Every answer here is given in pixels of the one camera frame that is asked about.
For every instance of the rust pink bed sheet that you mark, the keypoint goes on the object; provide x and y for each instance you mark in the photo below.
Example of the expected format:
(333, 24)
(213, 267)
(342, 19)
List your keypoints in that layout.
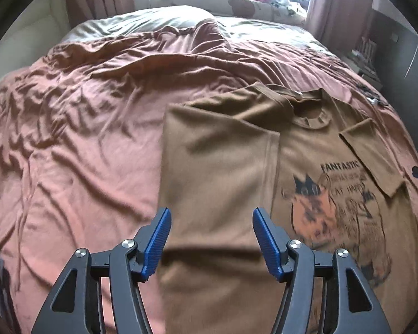
(81, 140)

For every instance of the brown cat print t-shirt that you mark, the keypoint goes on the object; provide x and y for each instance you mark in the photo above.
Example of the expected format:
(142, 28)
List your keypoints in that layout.
(319, 168)

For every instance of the grey green duvet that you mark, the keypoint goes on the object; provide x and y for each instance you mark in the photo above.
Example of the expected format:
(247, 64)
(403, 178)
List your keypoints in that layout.
(184, 16)

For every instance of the dark wardrobe doors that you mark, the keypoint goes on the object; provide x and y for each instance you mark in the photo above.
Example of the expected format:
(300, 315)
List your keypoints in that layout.
(396, 64)

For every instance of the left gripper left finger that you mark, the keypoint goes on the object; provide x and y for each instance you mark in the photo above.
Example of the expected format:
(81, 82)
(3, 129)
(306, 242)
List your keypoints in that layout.
(75, 305)

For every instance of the white bedside cabinet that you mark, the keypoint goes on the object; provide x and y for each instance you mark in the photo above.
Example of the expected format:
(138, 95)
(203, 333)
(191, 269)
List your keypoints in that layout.
(361, 61)

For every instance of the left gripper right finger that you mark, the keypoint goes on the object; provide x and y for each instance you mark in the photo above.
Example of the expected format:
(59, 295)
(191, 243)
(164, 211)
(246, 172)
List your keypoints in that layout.
(348, 303)

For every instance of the bear print pillow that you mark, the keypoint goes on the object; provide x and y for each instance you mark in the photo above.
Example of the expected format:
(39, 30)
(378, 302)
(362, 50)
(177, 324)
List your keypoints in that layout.
(291, 14)

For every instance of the pink curtain right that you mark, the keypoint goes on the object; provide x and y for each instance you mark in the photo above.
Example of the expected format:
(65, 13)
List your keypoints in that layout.
(338, 24)

